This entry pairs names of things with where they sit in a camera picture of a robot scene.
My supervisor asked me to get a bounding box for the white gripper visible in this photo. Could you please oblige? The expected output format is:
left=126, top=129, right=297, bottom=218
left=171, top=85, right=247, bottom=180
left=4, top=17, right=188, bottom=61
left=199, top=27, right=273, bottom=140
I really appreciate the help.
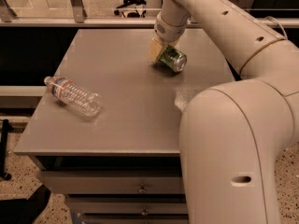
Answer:
left=149, top=11, right=188, bottom=62

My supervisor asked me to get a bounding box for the green soda can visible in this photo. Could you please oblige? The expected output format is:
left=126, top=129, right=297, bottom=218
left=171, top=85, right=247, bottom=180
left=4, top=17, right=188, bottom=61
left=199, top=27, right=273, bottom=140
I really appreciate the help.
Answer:
left=157, top=45, right=187, bottom=73

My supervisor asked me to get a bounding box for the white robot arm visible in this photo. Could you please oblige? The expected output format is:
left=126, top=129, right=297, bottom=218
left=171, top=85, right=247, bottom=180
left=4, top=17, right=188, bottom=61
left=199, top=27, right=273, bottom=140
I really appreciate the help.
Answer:
left=150, top=0, right=299, bottom=224

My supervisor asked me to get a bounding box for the black office chair base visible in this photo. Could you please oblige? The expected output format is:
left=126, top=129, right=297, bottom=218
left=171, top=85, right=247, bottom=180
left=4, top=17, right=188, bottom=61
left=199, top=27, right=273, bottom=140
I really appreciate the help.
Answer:
left=114, top=0, right=147, bottom=18

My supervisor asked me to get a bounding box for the metal railing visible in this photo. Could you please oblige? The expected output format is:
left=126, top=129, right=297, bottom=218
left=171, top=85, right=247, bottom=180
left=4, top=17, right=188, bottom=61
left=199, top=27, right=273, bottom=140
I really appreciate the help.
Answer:
left=0, top=0, right=299, bottom=29

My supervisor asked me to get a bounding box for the clear plastic water bottle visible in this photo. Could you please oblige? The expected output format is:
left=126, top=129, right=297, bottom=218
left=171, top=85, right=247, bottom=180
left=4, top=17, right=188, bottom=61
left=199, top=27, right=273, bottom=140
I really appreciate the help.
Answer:
left=44, top=76, right=103, bottom=117

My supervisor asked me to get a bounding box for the grey drawer cabinet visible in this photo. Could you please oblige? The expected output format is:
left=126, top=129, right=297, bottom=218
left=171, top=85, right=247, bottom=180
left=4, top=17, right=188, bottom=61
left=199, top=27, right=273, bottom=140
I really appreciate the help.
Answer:
left=14, top=29, right=232, bottom=224

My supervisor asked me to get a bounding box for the top drawer with knob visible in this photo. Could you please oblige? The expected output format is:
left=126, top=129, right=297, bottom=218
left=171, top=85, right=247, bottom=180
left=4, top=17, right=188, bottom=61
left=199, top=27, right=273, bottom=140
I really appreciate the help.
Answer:
left=37, top=171, right=184, bottom=194

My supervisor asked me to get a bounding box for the drawer with knob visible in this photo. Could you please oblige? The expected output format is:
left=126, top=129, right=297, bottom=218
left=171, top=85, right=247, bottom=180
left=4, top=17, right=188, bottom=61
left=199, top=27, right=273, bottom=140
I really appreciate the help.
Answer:
left=37, top=171, right=184, bottom=194
left=66, top=195, right=188, bottom=216

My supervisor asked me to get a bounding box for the middle drawer with knob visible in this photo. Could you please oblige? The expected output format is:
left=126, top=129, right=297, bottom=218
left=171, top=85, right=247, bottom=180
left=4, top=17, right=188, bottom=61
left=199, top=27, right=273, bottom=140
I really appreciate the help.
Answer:
left=66, top=195, right=188, bottom=216

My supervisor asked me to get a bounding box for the black stand at left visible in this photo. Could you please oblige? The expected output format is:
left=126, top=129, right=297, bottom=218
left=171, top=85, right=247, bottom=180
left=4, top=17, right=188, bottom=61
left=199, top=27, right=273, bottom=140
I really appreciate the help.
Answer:
left=0, top=119, right=13, bottom=181

